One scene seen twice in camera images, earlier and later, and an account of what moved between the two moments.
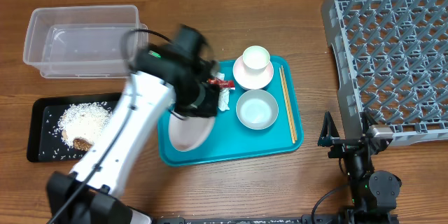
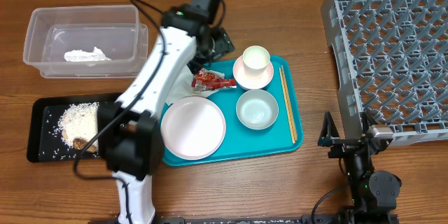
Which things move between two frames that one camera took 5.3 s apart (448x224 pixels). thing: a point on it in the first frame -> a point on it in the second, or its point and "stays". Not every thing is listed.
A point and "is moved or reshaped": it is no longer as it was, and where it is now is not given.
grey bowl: x=257 y=109 stays
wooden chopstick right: x=290 y=109 stays
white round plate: x=190 y=134 is moved or reshaped
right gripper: x=343 y=144 stays
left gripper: x=210 y=105 -> x=222 y=43
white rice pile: x=85 y=120 stays
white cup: x=256 y=60 stays
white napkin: x=223 y=94 is moved or reshaped
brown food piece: x=81 y=145 stays
